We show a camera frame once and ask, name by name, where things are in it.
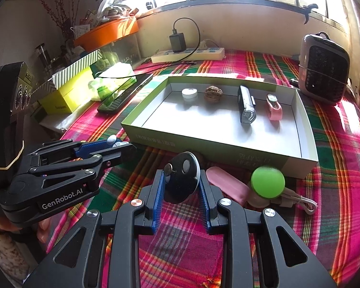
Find glass jar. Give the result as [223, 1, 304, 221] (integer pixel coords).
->
[34, 43, 53, 72]

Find pink clip light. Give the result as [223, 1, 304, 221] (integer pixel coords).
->
[265, 93, 283, 121]

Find green and white cardboard box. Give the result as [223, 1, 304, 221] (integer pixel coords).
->
[121, 76, 319, 180]

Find orange tray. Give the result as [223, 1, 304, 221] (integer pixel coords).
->
[73, 16, 139, 51]

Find black phone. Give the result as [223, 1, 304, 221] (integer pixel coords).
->
[96, 72, 155, 114]

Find black charger cable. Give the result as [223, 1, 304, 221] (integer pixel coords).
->
[132, 18, 201, 77]

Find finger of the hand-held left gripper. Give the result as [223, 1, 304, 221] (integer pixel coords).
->
[9, 143, 138, 202]
[24, 139, 116, 168]

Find pink plastic holder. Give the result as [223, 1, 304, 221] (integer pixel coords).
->
[205, 166, 251, 207]

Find person's left forearm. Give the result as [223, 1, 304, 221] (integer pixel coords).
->
[0, 228, 29, 279]

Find black oval three-button disc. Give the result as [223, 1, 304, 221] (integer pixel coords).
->
[163, 152, 201, 204]

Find green striped box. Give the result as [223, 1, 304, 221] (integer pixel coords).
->
[46, 49, 103, 90]

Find brown walnut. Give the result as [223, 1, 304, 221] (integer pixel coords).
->
[204, 85, 223, 103]

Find small white knob stand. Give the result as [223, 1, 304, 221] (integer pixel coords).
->
[106, 136, 130, 150]

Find green-topped white knob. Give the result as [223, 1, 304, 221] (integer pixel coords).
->
[246, 166, 286, 208]

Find white plastic bag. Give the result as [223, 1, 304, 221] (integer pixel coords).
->
[96, 0, 131, 18]

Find grey desktop heater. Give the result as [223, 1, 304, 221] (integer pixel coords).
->
[298, 32, 351, 106]

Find white cable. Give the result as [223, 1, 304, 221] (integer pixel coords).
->
[271, 186, 318, 216]

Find black charger adapter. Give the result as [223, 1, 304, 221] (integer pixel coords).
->
[169, 32, 186, 53]

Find person's left hand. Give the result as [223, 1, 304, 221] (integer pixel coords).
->
[0, 217, 52, 243]

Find white power strip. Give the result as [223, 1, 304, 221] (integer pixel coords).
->
[151, 47, 225, 64]

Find black bike light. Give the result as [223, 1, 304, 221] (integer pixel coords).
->
[238, 85, 257, 125]

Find glass tank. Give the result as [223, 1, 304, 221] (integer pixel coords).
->
[99, 33, 141, 66]

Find red berry branches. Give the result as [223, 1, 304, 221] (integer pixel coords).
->
[36, 0, 75, 45]

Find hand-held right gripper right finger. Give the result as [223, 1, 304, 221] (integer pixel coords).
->
[199, 178, 338, 288]

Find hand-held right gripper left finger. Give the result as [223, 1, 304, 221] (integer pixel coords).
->
[22, 169, 164, 288]

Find black window hook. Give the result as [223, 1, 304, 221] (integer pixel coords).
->
[300, 4, 318, 24]

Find yellow-green box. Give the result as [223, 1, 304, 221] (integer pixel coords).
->
[39, 66, 98, 115]

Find green and white tissue pack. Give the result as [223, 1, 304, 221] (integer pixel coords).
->
[89, 61, 138, 102]

